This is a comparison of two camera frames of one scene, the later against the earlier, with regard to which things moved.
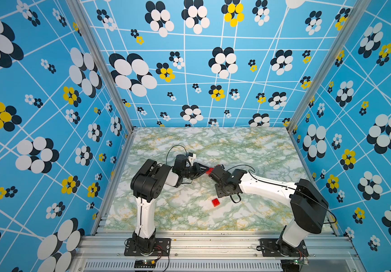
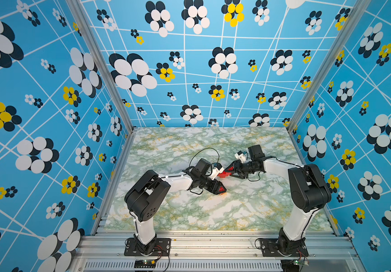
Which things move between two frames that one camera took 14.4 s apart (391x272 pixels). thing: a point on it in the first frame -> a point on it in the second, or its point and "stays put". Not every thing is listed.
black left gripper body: (190, 172) -> (207, 182)
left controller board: (144, 263) stays put
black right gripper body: (220, 191) -> (245, 168)
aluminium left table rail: (97, 228) stays put
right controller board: (292, 265) stays put
